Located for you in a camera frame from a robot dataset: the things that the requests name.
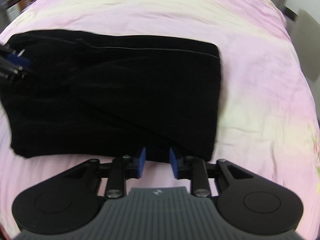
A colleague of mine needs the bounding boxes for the black pants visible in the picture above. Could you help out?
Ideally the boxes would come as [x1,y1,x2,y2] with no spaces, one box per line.
[1,30,221,162]

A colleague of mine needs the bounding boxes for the pink floral duvet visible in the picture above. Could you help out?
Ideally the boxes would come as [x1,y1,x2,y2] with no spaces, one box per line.
[1,0,319,239]

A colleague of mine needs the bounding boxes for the grey padded chair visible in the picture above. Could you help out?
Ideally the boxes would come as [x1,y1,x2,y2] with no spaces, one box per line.
[290,10,320,82]

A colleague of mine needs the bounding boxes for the black wall socket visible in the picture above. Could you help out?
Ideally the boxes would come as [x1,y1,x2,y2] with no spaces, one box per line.
[283,7,298,22]

